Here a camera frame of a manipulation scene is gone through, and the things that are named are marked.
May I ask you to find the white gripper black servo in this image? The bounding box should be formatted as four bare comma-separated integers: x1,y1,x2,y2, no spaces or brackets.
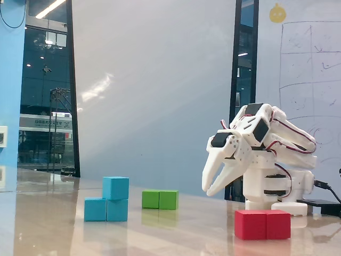
201,129,254,197

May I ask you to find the small blue cube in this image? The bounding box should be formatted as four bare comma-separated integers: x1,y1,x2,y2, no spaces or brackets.
102,176,130,201

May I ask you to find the long red block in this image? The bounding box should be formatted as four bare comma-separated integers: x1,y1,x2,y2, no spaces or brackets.
234,209,291,241

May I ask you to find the long green block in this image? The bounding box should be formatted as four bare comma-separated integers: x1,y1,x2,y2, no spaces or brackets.
141,189,180,211

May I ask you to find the long blue block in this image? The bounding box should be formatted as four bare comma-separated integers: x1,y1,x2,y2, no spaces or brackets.
84,197,129,222

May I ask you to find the black power adapter box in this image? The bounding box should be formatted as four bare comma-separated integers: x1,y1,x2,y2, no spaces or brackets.
296,198,341,216

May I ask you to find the black framed narrow window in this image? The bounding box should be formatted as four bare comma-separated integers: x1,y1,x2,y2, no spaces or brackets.
224,0,259,201

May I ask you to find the dark parked car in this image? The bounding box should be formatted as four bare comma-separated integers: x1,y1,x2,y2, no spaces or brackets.
60,165,77,177

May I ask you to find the yellow round sticker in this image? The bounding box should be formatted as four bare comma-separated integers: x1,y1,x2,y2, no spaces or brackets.
269,3,287,23

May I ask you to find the metal scaffold tower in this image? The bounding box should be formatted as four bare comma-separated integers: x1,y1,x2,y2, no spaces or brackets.
48,87,72,173

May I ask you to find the white building signboard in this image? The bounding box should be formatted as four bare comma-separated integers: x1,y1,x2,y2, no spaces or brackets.
19,113,73,132

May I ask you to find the shoulder servo cable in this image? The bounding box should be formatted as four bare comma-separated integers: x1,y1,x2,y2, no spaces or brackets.
273,162,294,187

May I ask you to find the upper arm servo cable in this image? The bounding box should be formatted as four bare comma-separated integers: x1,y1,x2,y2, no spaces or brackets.
265,137,318,156

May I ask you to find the black power plug cable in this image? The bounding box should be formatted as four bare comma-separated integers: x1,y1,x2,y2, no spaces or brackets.
313,180,341,205

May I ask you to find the black window frame post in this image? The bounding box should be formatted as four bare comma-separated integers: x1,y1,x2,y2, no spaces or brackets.
65,0,81,178

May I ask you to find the white wall switch box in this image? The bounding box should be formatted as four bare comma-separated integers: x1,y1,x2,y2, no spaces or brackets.
0,125,8,148

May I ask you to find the black hanging wall cable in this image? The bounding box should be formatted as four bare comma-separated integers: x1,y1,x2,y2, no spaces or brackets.
0,0,27,28

